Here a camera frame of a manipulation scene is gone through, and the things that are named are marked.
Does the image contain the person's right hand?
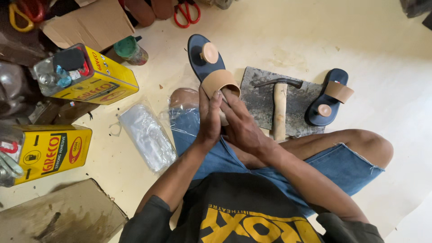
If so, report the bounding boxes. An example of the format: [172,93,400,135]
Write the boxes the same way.
[220,87,275,156]

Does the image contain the person's left hand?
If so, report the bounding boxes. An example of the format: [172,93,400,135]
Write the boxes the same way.
[195,85,223,146]

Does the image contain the navy sandal with tan strap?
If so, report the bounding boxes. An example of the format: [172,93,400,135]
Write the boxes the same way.
[187,34,241,127]
[305,68,354,127]

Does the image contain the clear plastic bag on lap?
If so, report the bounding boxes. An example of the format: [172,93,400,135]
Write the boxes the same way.
[159,96,200,137]

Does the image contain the grey stone slab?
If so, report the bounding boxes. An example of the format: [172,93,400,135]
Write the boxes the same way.
[239,66,326,138]

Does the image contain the blue denim shorts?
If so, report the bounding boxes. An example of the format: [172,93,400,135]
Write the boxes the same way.
[170,107,385,218]

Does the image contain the green lid glue jar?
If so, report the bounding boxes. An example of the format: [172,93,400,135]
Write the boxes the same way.
[113,35,149,66]

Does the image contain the brown leather sandal soles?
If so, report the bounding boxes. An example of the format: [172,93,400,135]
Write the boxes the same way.
[124,0,174,27]

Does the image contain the black shirt with yellow print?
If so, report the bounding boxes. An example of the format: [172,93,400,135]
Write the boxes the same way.
[119,172,385,243]

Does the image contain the yellow adhesive tin can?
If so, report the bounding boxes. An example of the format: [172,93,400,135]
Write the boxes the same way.
[33,43,140,105]
[0,124,93,188]

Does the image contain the brown cardboard piece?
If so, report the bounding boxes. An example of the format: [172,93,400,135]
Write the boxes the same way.
[40,0,136,53]

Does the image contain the wooden handle hammer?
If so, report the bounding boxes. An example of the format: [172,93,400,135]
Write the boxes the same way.
[254,78,304,142]

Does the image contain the red handle scissors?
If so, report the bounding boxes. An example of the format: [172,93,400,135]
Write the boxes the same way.
[173,0,202,29]

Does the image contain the red handle tool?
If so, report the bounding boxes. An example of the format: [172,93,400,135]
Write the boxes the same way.
[18,0,46,23]

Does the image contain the yellow handle scissors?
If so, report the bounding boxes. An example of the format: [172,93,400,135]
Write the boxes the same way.
[9,3,35,33]

